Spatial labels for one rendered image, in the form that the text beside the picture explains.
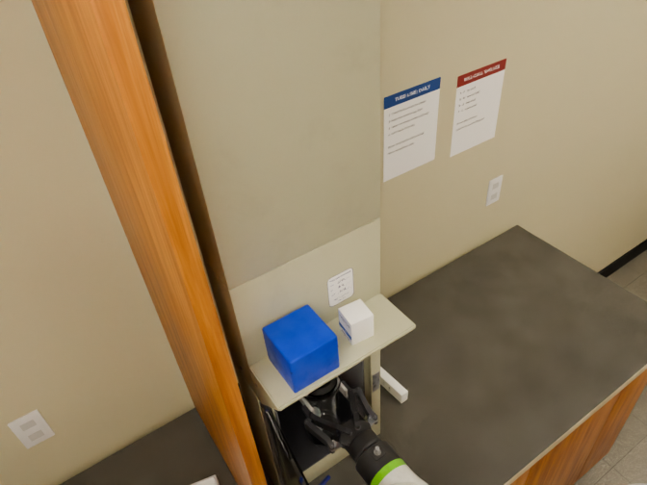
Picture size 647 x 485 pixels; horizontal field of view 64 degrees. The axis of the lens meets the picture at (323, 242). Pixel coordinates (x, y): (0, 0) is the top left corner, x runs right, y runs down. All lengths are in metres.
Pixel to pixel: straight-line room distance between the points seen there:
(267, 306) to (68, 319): 0.57
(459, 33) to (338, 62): 0.86
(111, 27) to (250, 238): 0.41
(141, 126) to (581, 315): 1.65
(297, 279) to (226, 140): 0.32
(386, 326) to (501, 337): 0.82
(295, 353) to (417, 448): 0.73
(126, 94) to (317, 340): 0.54
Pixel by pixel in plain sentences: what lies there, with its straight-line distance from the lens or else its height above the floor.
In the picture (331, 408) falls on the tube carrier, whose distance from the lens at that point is 1.35.
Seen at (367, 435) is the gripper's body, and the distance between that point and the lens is 1.24.
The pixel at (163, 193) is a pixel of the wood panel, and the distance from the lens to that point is 0.63.
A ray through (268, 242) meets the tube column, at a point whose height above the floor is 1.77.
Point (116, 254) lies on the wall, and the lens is 1.29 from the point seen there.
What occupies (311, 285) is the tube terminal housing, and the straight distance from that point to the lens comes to 0.97.
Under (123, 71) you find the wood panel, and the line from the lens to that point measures 0.57.
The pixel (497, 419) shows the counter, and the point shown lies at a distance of 1.65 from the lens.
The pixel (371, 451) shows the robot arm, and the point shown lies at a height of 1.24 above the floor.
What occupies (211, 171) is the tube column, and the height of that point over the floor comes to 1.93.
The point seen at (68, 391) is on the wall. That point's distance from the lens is 1.52.
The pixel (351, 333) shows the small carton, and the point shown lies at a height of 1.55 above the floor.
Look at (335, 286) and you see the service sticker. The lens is 1.02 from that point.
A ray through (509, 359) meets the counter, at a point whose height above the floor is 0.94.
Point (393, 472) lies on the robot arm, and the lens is 1.19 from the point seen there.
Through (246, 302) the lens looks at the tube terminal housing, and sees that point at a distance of 0.91.
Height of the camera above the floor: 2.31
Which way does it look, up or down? 40 degrees down
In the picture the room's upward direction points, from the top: 5 degrees counter-clockwise
